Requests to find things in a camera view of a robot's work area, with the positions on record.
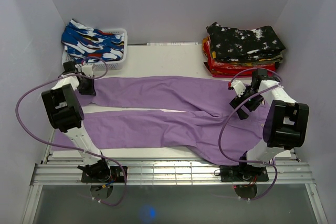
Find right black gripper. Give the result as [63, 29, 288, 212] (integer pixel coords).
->
[229, 86, 264, 120]

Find purple trousers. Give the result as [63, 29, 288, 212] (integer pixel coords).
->
[52, 76, 276, 167]

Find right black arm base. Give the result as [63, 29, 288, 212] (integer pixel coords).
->
[214, 165, 269, 182]

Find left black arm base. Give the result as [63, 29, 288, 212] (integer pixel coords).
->
[77, 166, 128, 183]

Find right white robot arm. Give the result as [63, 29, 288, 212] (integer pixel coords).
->
[228, 68, 309, 180]

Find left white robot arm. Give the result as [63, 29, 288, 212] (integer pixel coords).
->
[41, 61, 111, 182]

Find blue patterned trousers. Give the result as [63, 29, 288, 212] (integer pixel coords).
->
[61, 19, 125, 63]

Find red folded trousers stack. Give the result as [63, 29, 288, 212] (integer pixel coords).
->
[202, 37, 283, 77]

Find black white patterned folded trousers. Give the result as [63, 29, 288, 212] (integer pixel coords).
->
[206, 22, 285, 63]

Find white plastic basket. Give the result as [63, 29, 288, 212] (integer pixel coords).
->
[61, 28, 128, 71]

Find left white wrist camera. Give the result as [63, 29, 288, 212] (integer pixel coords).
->
[80, 64, 95, 78]

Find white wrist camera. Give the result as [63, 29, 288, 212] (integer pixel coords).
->
[228, 80, 246, 98]
[80, 64, 95, 78]

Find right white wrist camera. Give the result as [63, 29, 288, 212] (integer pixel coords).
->
[228, 80, 246, 98]

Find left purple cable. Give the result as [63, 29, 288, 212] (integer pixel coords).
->
[15, 56, 129, 207]

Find aluminium rail frame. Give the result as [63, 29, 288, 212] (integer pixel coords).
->
[20, 140, 329, 224]

